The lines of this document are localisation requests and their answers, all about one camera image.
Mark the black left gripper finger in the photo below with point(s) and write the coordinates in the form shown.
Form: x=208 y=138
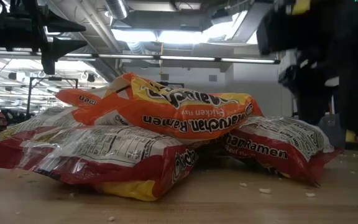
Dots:
x=50 y=49
x=57 y=26

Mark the red Maruchan ramen pack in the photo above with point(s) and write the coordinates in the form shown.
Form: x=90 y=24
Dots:
x=275 y=149
x=104 y=149

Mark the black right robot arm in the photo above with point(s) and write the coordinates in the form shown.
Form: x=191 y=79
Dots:
x=353 y=77

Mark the long ceiling light bar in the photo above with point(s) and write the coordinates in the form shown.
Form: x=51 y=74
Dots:
x=185 y=58

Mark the white noodle crumb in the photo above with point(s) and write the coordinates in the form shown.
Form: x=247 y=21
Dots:
x=265 y=190
x=243 y=184
x=310 y=194

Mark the yellow and white tub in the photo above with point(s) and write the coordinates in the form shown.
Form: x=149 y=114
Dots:
x=350 y=136

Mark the silver ceiling duct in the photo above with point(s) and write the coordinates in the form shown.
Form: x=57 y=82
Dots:
x=117 y=7

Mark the grey wall vent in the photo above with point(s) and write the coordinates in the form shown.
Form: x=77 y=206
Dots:
x=212 y=78
x=165 y=76

